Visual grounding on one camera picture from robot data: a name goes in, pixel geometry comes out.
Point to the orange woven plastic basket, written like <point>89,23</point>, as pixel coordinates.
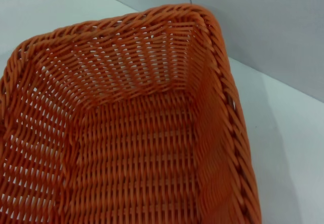
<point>141,145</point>

